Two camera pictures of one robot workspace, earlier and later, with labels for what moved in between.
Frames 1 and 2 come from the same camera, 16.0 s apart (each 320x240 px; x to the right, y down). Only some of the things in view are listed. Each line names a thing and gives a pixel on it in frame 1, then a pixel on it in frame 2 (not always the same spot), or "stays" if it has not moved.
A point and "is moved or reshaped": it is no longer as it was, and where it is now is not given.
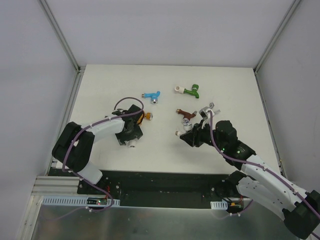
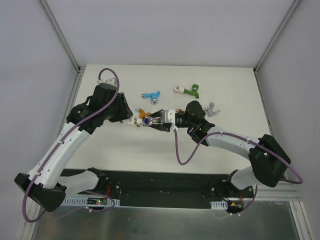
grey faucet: [211, 105] stays
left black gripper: [130, 135] -> [125, 107]
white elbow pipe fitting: [132, 143] is moved or reshaped
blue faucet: [154, 96] stays
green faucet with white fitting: [194, 92] stays
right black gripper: [196, 135] -> [163, 122]
